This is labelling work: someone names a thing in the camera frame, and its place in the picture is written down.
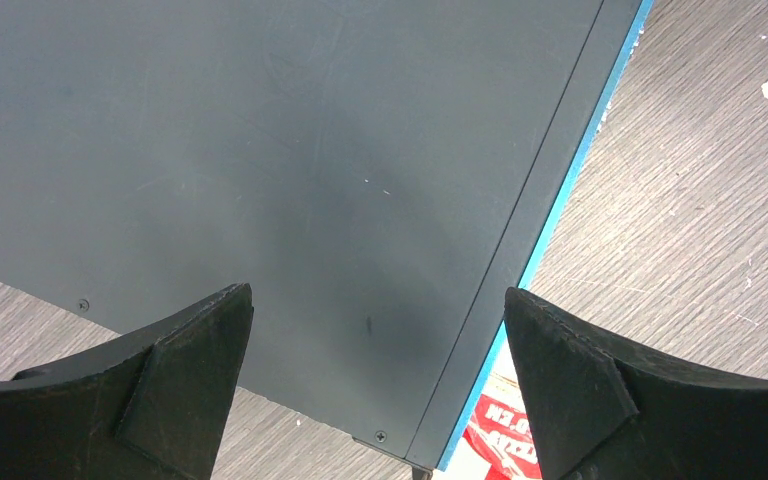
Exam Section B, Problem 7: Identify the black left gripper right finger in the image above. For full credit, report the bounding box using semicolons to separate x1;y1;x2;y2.
504;288;768;479

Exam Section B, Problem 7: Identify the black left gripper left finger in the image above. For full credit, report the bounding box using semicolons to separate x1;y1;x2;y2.
0;284;254;479

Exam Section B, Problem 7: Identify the dark network switch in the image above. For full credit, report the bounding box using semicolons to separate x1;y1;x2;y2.
0;1;652;469

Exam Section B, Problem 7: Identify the red and gold card box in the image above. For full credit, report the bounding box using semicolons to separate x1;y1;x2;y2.
435;345;542;480

